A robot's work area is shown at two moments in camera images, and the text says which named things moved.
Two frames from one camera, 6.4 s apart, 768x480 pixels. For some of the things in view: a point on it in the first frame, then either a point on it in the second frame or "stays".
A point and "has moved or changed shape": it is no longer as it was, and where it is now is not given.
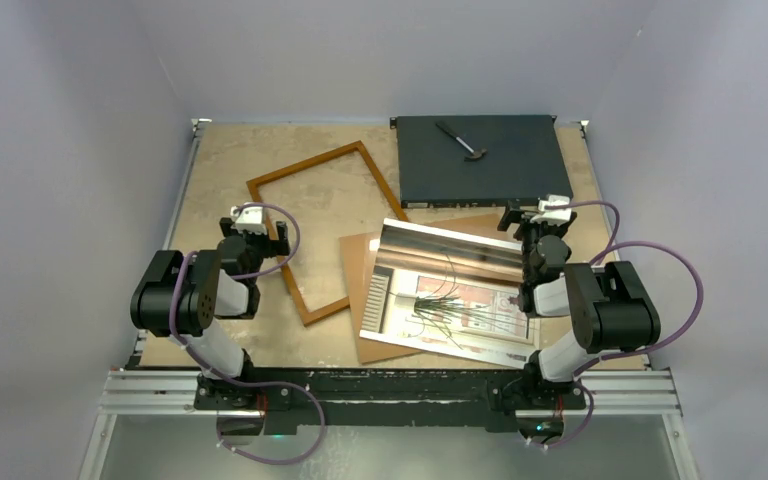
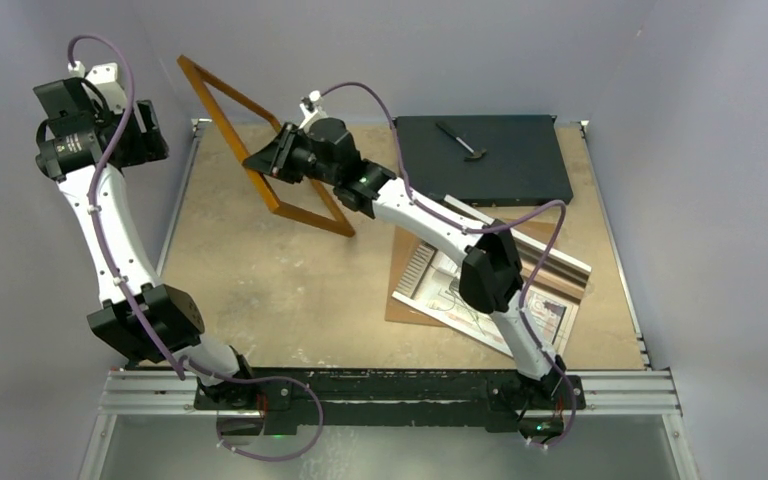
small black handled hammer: (476, 154) stays
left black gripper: (273, 247) -> (148, 145)
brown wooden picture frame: (268, 224) -> (341, 226)
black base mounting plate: (390, 397) stays
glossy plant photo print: (451, 292) has moved or changed shape
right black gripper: (514, 215) -> (277, 158)
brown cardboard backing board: (359, 254) -> (412, 243)
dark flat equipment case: (524, 160) stays
